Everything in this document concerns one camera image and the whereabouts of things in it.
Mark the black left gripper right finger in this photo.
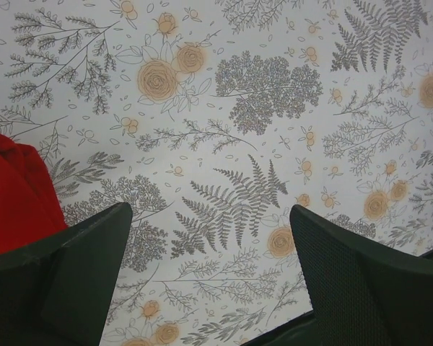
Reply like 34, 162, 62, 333
289, 205, 433, 345

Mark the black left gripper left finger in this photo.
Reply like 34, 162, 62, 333
0, 203, 133, 345

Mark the red folded t shirt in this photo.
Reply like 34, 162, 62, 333
0, 134, 67, 254

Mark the floral patterned table cloth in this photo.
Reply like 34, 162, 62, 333
0, 1, 433, 345

